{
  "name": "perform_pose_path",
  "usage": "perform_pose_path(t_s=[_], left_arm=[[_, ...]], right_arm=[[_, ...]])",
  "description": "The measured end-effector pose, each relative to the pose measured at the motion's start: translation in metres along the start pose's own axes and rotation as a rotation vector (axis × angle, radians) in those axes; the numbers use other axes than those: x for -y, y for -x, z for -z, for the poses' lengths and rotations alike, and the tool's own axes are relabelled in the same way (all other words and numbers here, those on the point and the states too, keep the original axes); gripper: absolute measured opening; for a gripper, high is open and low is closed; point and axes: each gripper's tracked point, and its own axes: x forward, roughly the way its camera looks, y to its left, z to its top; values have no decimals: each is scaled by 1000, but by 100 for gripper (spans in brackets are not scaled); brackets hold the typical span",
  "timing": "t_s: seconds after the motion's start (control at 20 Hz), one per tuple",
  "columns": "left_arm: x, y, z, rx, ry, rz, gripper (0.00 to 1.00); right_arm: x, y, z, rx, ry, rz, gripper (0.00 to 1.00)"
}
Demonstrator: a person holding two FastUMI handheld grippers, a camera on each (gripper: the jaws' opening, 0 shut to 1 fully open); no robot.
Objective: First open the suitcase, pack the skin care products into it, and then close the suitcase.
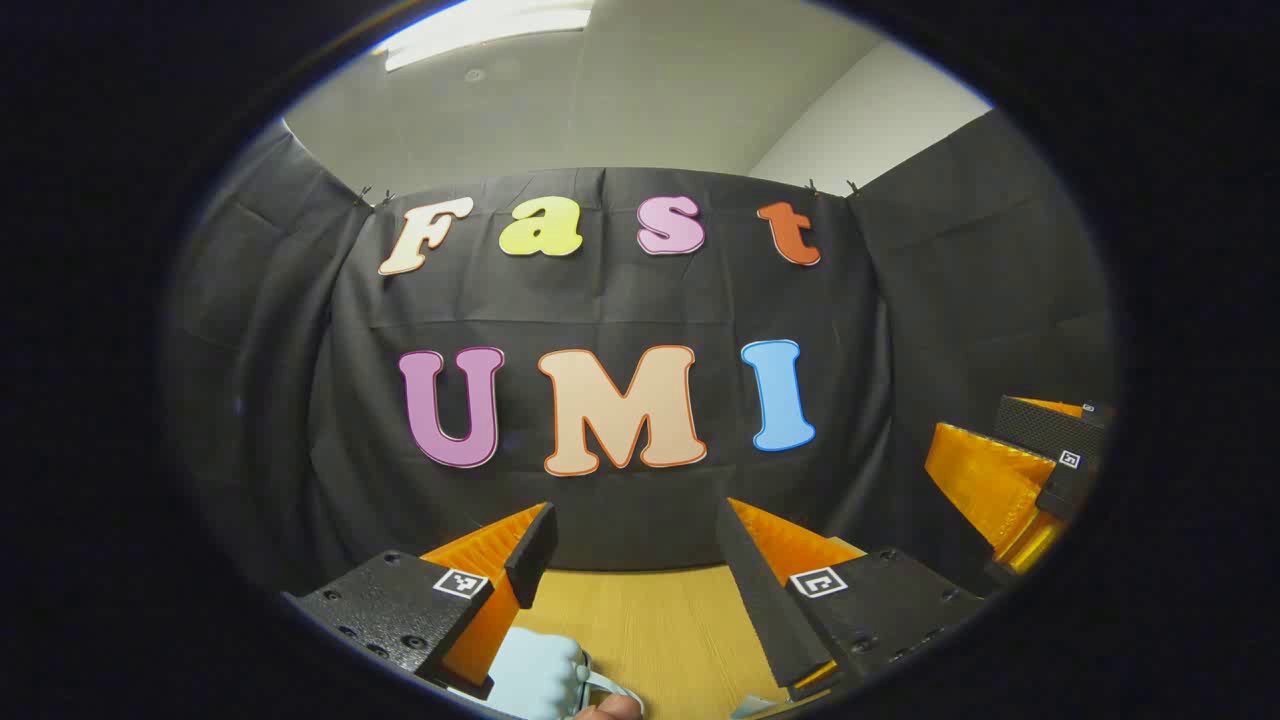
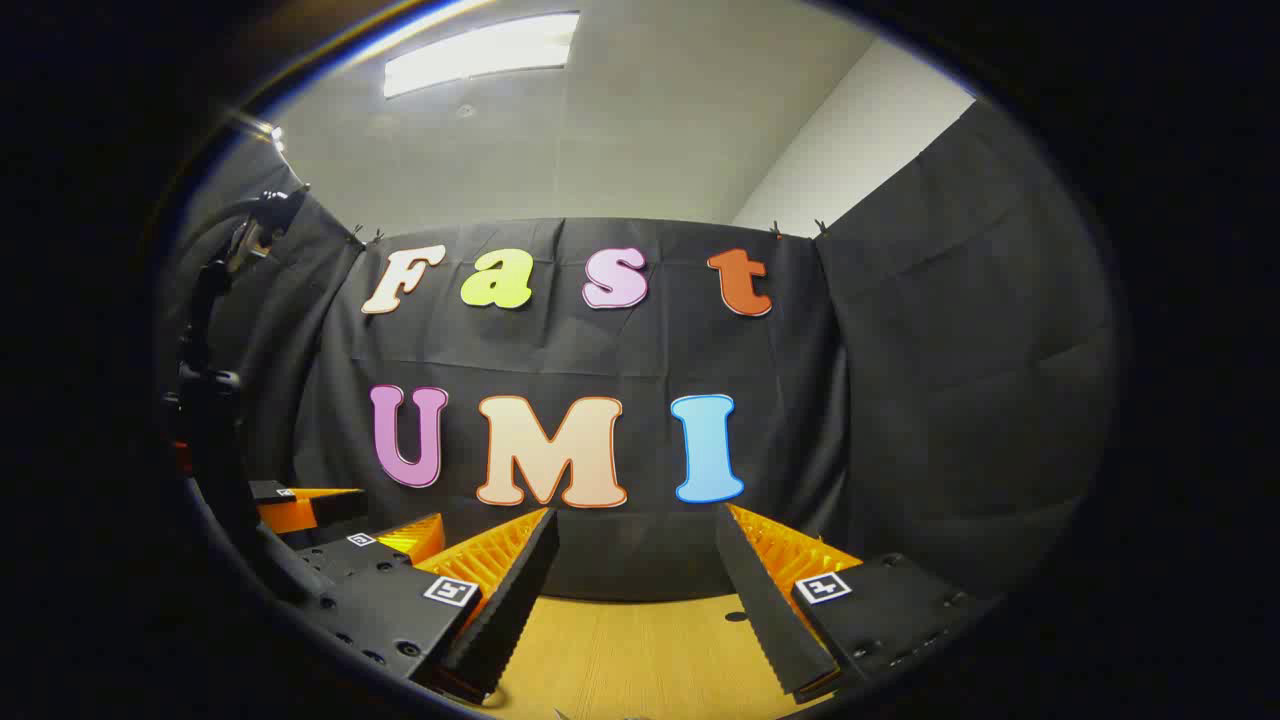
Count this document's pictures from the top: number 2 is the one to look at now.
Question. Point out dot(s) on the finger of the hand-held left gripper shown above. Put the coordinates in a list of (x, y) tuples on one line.
[(310, 508), (350, 558)]

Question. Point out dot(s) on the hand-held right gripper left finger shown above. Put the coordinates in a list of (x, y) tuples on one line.
[(505, 610)]

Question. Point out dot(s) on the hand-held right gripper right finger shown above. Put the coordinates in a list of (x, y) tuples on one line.
[(765, 610)]

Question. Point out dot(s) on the black backdrop cloth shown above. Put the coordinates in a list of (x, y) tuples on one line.
[(900, 400)]

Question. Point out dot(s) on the ceiling light panel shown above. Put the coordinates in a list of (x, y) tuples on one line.
[(480, 55)]

